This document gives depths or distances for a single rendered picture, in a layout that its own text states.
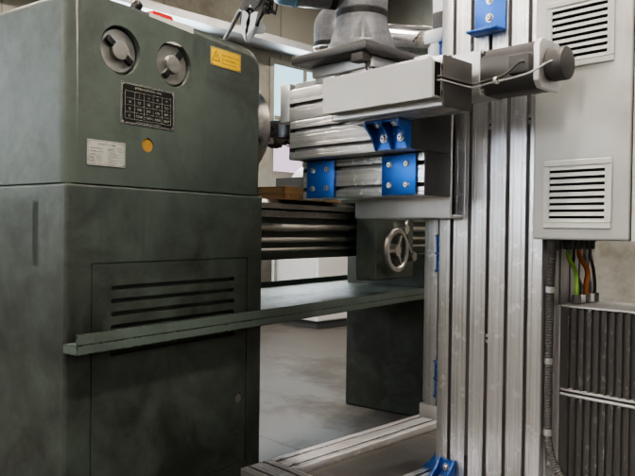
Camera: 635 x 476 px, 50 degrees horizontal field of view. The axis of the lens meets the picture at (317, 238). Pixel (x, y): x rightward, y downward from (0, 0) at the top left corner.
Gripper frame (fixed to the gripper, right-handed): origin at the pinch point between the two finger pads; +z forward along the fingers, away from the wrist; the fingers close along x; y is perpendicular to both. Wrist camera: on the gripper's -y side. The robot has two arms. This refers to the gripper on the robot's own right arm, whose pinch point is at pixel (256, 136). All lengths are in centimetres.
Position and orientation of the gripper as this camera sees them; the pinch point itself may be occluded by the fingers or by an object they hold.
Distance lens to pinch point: 227.8
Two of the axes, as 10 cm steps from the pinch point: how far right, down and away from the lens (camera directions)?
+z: -7.9, -0.2, 6.1
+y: 6.1, 0.0, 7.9
